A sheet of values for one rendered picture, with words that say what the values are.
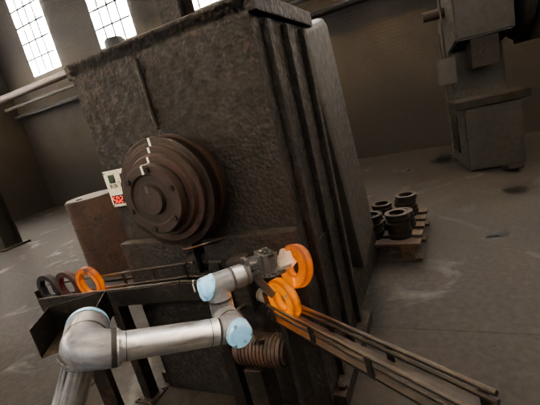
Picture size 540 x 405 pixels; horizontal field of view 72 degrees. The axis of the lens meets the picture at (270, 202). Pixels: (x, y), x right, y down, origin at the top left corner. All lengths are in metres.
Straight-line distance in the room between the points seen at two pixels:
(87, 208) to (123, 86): 2.72
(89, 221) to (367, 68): 5.28
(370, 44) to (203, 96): 5.97
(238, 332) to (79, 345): 0.39
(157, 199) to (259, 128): 0.48
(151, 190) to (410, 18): 6.31
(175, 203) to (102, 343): 0.62
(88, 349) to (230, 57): 1.07
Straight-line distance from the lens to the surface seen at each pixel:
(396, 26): 7.33
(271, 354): 1.48
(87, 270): 2.19
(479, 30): 5.24
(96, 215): 4.42
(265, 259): 1.23
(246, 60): 1.48
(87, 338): 1.07
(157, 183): 1.51
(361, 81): 7.39
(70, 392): 1.25
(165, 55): 1.67
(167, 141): 1.52
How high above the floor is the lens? 1.35
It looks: 14 degrees down
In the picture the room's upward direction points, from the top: 14 degrees counter-clockwise
